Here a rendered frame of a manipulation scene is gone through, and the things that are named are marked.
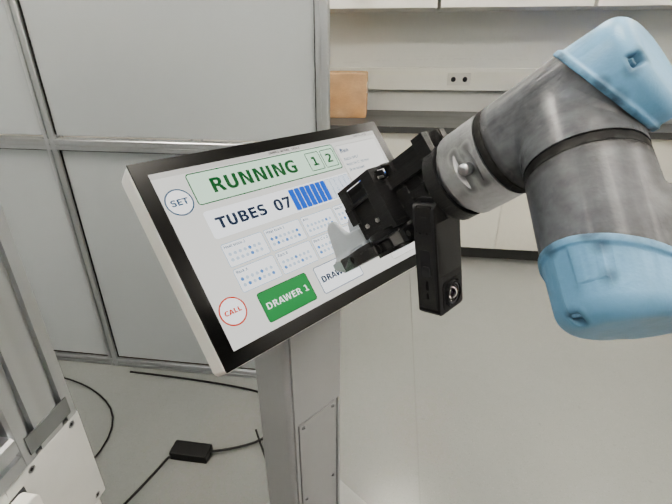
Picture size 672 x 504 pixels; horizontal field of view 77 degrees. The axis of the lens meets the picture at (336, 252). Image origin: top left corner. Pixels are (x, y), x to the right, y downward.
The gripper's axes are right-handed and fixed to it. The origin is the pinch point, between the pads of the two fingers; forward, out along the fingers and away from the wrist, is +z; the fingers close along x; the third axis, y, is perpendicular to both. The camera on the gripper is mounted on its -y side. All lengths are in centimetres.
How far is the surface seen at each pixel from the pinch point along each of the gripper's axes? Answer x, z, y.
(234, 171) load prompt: -1.4, 14.7, 21.7
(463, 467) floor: -70, 76, -79
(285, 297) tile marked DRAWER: 0.6, 14.7, 0.6
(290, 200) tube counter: -8.6, 14.7, 14.6
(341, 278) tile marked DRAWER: -10.7, 14.7, -0.7
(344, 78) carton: -183, 130, 116
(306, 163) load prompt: -15.6, 14.7, 20.2
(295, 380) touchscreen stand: -6.4, 36.9, -14.3
